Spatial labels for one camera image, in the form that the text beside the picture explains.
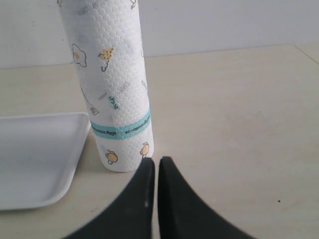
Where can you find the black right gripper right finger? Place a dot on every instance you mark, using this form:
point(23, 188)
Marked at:
point(182, 214)

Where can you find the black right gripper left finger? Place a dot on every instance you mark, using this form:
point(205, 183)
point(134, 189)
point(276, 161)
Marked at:
point(129, 216)

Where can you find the printed white paper towel roll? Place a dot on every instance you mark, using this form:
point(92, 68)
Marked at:
point(106, 44)

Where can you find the white rectangular plastic tray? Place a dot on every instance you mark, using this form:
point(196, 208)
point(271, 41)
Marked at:
point(39, 155)

